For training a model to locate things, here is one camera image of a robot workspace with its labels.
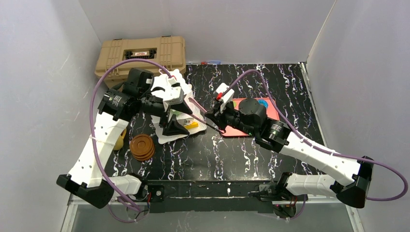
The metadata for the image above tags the pink serving tray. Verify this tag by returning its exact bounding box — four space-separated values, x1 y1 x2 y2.
222 98 279 137

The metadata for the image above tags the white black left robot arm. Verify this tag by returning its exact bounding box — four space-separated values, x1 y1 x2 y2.
57 68 193 209

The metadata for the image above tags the yellow mug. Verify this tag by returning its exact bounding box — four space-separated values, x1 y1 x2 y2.
113 129 127 151

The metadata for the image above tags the stack of brown wooden coasters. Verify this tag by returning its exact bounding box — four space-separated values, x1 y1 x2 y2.
129 134 155 162

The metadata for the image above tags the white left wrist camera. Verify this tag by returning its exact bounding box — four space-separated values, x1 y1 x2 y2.
162 78 184 105

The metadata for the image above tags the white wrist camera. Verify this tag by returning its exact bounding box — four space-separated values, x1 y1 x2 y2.
162 78 184 105
214 83 234 113

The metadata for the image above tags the aluminium frame rail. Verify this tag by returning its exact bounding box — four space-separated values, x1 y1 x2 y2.
67 181 357 205

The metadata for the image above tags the yellow cake slice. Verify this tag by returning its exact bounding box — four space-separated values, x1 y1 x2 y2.
184 120 199 130

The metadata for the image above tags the tan plastic tool case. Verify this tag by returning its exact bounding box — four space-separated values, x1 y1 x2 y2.
94 36 186 88

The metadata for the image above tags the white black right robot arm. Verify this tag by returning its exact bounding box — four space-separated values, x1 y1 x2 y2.
205 98 373 208

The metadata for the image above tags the blue donut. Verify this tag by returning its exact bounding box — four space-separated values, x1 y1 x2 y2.
258 99 269 108

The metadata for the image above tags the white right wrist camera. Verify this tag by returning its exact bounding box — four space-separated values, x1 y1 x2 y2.
214 83 234 113

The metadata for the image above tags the white three-tier cake stand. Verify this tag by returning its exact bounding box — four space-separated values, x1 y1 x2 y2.
150 69 206 144

